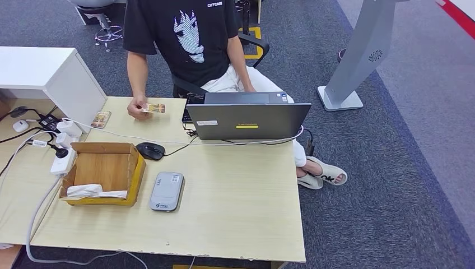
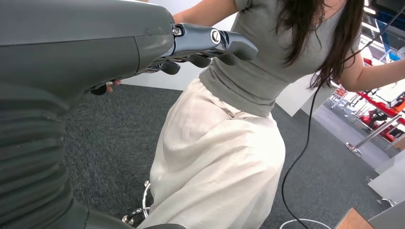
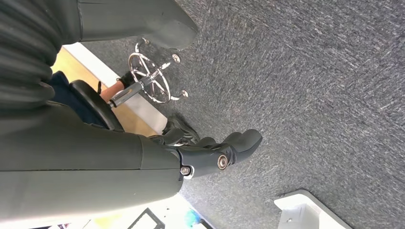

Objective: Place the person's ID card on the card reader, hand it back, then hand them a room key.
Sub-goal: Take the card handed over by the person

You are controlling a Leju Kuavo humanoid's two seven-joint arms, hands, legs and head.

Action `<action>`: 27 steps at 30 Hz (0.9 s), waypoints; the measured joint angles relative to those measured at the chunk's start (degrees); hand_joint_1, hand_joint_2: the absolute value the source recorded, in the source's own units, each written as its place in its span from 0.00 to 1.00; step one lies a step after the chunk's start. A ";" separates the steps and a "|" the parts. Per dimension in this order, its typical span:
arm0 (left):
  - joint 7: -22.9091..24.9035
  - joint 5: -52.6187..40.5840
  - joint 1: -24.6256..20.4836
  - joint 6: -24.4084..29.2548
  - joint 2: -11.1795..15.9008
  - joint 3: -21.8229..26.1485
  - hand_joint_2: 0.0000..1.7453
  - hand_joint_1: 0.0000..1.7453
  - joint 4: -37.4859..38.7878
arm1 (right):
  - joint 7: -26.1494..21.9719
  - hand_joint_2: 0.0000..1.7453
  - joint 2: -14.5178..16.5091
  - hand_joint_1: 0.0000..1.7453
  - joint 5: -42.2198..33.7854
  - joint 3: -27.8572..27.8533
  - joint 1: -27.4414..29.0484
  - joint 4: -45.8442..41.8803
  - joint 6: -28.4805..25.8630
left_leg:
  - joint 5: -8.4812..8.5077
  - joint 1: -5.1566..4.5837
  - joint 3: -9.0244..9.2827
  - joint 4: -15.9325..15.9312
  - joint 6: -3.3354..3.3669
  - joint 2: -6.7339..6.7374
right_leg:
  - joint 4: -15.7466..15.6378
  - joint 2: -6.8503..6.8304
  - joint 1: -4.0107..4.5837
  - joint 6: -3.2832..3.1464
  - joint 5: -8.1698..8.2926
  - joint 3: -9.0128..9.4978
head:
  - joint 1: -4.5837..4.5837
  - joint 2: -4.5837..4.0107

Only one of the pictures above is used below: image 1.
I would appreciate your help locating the black power brick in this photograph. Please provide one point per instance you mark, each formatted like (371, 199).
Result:
(49, 123)

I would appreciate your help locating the orange printed ID card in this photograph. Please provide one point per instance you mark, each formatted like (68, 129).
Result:
(156, 108)

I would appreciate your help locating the cardboard box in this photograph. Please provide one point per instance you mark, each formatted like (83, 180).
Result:
(100, 167)

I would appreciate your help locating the person's left forearm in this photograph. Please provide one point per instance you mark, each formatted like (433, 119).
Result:
(241, 70)

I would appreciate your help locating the black office chair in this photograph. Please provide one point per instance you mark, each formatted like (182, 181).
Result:
(182, 84)

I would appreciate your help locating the chrome base stool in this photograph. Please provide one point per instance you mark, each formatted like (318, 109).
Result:
(107, 35)

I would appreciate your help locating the grey card reader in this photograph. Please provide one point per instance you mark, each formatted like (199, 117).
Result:
(166, 191)

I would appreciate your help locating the small white power adapter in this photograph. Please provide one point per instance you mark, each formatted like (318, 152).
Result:
(64, 140)

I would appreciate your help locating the black laptop power adapter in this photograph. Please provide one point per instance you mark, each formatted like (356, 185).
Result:
(310, 149)

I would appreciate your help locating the white crumpled tissue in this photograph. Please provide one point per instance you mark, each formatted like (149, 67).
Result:
(83, 190)

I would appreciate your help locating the person's right hand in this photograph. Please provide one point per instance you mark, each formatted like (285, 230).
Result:
(138, 108)

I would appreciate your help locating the brown printed card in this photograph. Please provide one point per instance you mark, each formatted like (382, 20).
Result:
(101, 119)

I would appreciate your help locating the large white charger block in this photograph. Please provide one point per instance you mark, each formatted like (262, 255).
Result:
(68, 128)

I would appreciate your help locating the black keyboard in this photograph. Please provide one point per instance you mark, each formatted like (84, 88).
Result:
(191, 107)

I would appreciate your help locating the person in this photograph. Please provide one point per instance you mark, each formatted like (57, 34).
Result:
(148, 29)

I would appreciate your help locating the grey laptop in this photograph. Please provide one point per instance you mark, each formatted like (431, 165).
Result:
(252, 120)

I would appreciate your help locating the white cabinet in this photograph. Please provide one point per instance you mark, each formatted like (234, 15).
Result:
(37, 67)

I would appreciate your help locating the grey kiosk stand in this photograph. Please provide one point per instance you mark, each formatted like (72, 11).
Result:
(363, 44)

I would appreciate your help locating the dark round floor object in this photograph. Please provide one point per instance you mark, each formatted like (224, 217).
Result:
(340, 55)

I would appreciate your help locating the person's right forearm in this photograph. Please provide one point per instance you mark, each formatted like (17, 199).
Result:
(137, 81)

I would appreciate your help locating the black metal frame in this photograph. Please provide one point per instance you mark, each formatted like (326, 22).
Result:
(245, 11)

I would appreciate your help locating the person's left hand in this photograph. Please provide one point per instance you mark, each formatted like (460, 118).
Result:
(249, 89)

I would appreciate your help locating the white power strip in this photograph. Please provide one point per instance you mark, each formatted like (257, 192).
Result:
(62, 165)

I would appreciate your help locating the beige slide sandal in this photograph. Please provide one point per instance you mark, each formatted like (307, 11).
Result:
(311, 182)
(330, 171)

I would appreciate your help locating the black power plug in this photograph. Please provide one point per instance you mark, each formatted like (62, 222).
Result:
(61, 152)

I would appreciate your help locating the white computer mouse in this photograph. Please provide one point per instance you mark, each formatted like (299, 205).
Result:
(20, 126)

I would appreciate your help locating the black computer mouse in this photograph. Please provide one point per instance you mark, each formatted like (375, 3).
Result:
(150, 151)

